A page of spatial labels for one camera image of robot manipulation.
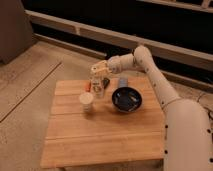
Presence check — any wooden shelf rail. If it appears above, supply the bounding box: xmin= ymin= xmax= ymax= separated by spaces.
xmin=26 ymin=10 xmax=213 ymax=72

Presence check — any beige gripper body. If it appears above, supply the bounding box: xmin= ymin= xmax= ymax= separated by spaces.
xmin=91 ymin=60 xmax=110 ymax=77

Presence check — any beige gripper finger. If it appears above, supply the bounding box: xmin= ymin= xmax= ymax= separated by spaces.
xmin=101 ymin=74 xmax=109 ymax=79
xmin=90 ymin=74 xmax=99 ymax=82

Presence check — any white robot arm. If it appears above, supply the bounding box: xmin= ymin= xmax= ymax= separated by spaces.
xmin=90 ymin=45 xmax=213 ymax=171

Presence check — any black frying pan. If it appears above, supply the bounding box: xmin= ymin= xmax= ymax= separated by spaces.
xmin=112 ymin=77 xmax=142 ymax=113

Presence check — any brown cabinet corner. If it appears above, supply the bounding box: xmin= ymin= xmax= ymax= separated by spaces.
xmin=0 ymin=0 xmax=36 ymax=64

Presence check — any orange carrot toy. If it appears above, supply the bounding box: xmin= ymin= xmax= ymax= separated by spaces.
xmin=85 ymin=82 xmax=91 ymax=92

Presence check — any wooden table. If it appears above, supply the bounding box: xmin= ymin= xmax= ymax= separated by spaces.
xmin=41 ymin=77 xmax=164 ymax=168

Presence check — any white paper cup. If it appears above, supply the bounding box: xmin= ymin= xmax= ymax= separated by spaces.
xmin=79 ymin=92 xmax=94 ymax=112

